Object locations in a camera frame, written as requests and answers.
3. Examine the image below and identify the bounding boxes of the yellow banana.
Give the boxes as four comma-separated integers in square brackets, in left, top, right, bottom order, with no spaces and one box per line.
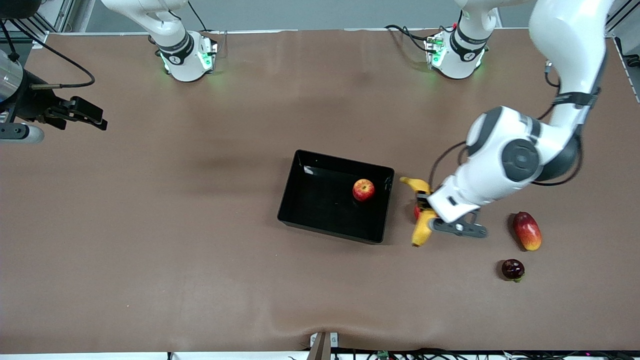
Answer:
[399,176,439,248]

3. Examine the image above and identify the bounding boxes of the red yellow apple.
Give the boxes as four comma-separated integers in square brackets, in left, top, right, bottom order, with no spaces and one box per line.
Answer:
[352,178,376,203]

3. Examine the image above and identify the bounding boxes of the black rectangular box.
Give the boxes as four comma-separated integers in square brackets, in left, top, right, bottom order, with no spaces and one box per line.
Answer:
[277,149,396,246]

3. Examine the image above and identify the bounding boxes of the red orange mango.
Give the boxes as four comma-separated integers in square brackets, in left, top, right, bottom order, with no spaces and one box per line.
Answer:
[512,211,543,252]

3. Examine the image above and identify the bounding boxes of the dark purple mangosteen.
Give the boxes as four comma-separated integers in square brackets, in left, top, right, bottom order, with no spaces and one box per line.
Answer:
[501,258,526,283]

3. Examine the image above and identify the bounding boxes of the brown table mat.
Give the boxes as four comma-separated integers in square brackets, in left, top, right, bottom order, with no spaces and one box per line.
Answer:
[0,27,640,353]

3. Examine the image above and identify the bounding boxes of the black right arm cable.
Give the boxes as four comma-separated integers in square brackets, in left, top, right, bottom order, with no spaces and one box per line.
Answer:
[0,20,97,91]

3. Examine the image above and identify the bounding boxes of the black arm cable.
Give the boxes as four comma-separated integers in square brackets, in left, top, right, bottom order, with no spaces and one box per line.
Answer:
[0,20,97,91]
[427,60,601,188]

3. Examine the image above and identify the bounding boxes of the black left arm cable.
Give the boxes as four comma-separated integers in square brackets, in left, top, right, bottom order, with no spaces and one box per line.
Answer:
[427,60,601,188]

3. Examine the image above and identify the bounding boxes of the aluminium frame post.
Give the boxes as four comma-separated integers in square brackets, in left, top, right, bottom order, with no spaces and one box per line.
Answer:
[31,0,76,36]
[605,0,640,37]

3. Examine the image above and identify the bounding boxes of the black right base cable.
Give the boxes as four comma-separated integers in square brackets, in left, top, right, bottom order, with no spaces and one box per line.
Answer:
[187,0,213,33]

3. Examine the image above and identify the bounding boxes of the black base cable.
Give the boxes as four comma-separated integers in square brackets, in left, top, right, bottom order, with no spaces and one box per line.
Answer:
[187,0,213,33]
[385,24,432,53]

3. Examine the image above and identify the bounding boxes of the black cables along table edge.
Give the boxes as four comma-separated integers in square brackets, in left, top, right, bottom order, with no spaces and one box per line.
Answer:
[332,348,640,360]

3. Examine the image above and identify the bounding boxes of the black left base cable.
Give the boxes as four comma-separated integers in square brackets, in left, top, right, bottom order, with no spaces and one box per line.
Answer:
[385,24,432,53]

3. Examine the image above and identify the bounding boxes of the grey bracket with white labels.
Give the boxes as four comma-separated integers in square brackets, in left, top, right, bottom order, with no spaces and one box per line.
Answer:
[307,331,340,360]

